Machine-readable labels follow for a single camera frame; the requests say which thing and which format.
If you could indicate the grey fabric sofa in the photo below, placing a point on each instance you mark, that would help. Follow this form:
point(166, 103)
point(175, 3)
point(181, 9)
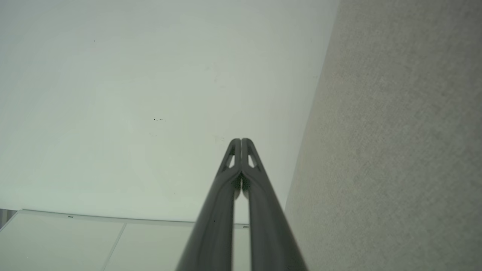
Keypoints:
point(395, 150)

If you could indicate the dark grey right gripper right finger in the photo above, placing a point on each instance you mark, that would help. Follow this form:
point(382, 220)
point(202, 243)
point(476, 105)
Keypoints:
point(271, 233)

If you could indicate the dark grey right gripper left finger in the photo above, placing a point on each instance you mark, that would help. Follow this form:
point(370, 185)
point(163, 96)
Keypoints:
point(214, 226)

